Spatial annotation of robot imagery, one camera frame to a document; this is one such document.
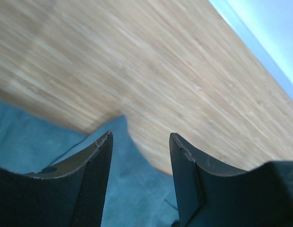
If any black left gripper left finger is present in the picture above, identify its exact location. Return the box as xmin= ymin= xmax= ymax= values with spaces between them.
xmin=0 ymin=131 xmax=113 ymax=227

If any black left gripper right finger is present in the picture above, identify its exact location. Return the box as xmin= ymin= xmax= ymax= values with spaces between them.
xmin=169 ymin=133 xmax=293 ymax=227

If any blue-grey t shirt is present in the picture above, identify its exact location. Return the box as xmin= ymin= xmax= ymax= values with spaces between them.
xmin=0 ymin=100 xmax=179 ymax=227

